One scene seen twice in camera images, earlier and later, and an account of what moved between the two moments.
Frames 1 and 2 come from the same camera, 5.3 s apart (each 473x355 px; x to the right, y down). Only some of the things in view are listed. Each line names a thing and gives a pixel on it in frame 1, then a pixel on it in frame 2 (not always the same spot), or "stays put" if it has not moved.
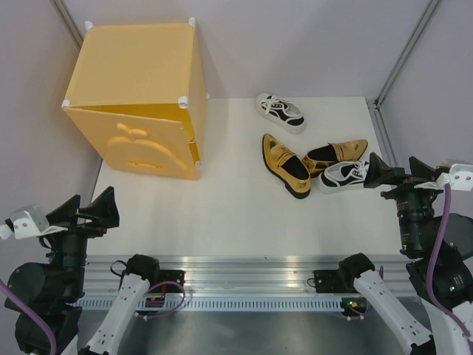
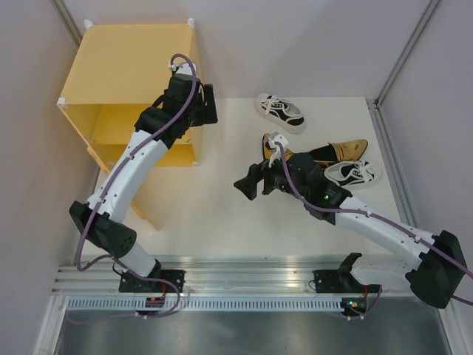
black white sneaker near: x=343 y=176 stays put
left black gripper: x=103 y=210 → x=208 y=110
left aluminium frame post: x=69 y=22 stays put
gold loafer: x=320 y=157 stays put
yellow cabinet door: x=137 y=146 → x=109 y=155
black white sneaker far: x=281 y=113 stays put
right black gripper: x=379 y=171 → x=256 y=172
